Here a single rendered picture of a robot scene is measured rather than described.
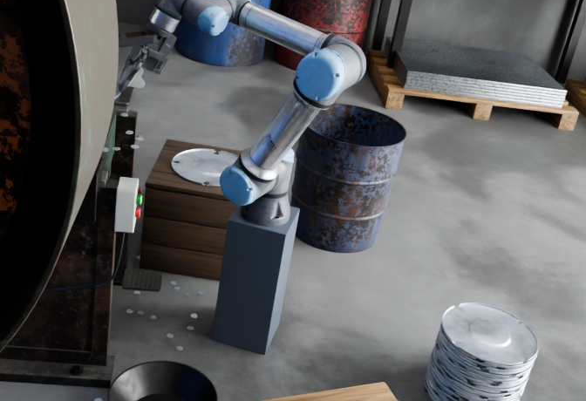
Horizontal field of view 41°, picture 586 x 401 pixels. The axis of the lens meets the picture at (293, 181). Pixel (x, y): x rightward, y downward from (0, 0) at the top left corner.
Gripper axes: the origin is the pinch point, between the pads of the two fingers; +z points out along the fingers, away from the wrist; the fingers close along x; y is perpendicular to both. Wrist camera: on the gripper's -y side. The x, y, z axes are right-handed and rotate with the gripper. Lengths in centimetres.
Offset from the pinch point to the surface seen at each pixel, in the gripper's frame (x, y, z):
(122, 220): -28.1, 7.6, 25.7
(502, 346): -67, 116, 9
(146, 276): -2, 36, 53
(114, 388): -39, 25, 70
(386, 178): 24, 120, -2
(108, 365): -26, 27, 72
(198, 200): 18, 50, 31
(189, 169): 34, 49, 27
